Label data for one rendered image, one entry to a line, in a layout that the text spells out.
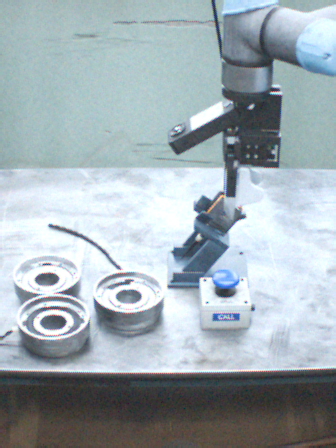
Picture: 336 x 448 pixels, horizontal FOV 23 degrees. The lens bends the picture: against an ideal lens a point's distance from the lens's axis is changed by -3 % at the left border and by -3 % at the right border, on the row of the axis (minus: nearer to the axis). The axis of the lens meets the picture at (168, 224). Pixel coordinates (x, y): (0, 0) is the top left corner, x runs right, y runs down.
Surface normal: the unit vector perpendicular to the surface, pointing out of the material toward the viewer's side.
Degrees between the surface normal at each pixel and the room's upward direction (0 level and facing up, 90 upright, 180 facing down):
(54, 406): 0
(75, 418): 0
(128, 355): 0
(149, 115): 90
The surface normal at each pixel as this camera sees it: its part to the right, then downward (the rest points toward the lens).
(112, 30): 0.03, 0.52
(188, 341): 0.01, -0.85
